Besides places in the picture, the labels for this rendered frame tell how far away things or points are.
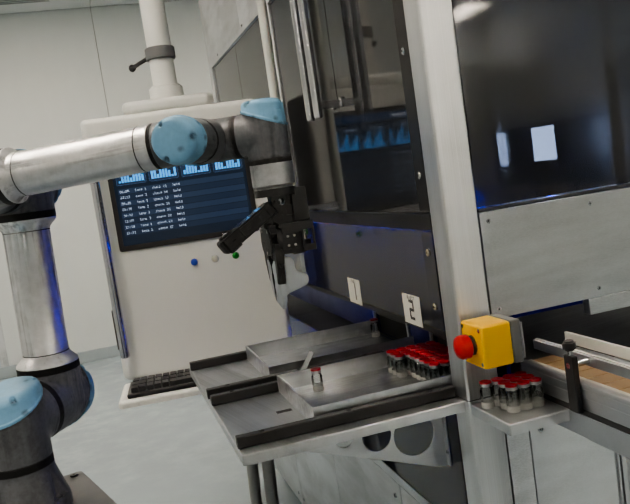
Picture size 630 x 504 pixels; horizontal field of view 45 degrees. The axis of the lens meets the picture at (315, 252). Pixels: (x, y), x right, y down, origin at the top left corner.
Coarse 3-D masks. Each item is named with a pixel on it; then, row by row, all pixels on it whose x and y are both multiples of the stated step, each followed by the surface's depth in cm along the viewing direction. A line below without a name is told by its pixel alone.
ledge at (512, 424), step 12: (480, 408) 128; (540, 408) 124; (552, 408) 123; (564, 408) 122; (492, 420) 124; (504, 420) 121; (516, 420) 120; (528, 420) 120; (540, 420) 120; (552, 420) 121; (564, 420) 122; (504, 432) 121; (516, 432) 119
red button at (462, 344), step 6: (456, 336) 125; (462, 336) 124; (468, 336) 124; (456, 342) 124; (462, 342) 123; (468, 342) 123; (456, 348) 124; (462, 348) 123; (468, 348) 123; (456, 354) 125; (462, 354) 123; (468, 354) 123
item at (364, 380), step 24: (360, 360) 160; (384, 360) 162; (288, 384) 147; (336, 384) 154; (360, 384) 152; (384, 384) 150; (408, 384) 136; (432, 384) 137; (312, 408) 131; (336, 408) 132
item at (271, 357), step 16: (304, 336) 192; (320, 336) 193; (336, 336) 194; (352, 336) 195; (368, 336) 194; (256, 352) 189; (272, 352) 190; (288, 352) 189; (304, 352) 186; (320, 352) 184; (336, 352) 168; (352, 352) 168; (368, 352) 169; (256, 368) 178; (272, 368) 163; (288, 368) 164
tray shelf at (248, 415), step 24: (216, 384) 169; (216, 408) 151; (240, 408) 148; (264, 408) 146; (288, 408) 144; (408, 408) 134; (432, 408) 132; (456, 408) 133; (240, 432) 134; (312, 432) 129; (336, 432) 127; (360, 432) 128; (240, 456) 124; (264, 456) 124
